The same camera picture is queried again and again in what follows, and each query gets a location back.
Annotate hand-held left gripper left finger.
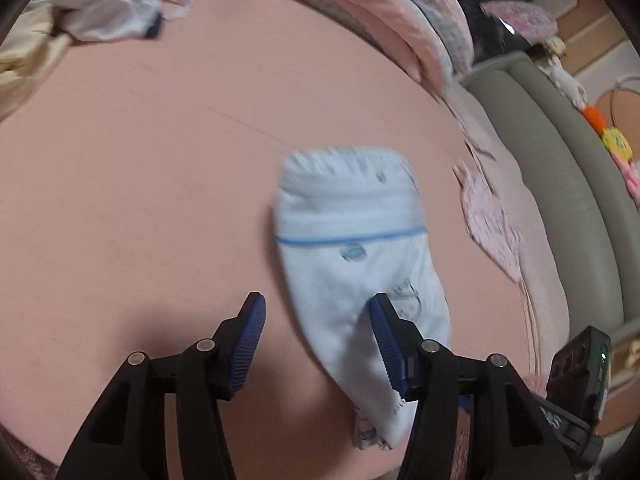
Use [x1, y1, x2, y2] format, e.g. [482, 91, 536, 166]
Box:
[57, 290, 268, 480]

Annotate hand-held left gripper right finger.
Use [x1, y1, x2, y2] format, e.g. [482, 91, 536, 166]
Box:
[369, 292, 573, 480]

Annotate light blue printed pants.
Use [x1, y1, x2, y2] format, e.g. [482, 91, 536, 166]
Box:
[272, 146, 453, 453]

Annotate pink printed folded garment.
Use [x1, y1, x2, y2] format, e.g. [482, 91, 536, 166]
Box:
[452, 160, 523, 283]

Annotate pink bed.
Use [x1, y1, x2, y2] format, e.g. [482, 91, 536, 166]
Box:
[0, 0, 571, 480]

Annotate grey-green padded headboard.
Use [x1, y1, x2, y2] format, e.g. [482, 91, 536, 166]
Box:
[460, 52, 640, 346]

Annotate yellow plush toy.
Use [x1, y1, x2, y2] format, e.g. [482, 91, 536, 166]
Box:
[600, 129, 632, 157]

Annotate pink fluffy rug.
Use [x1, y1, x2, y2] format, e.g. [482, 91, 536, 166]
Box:
[0, 425, 61, 480]

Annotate white bunny plush toy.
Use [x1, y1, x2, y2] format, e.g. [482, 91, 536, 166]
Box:
[542, 56, 588, 111]

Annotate pink folded duvet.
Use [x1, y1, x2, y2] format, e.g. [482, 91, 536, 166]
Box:
[215, 0, 476, 86]

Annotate pale yellow garment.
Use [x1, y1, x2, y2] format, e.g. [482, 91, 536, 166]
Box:
[0, 7, 71, 121]

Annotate white garment with navy trim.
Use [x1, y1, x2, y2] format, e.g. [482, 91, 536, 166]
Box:
[20, 0, 226, 43]

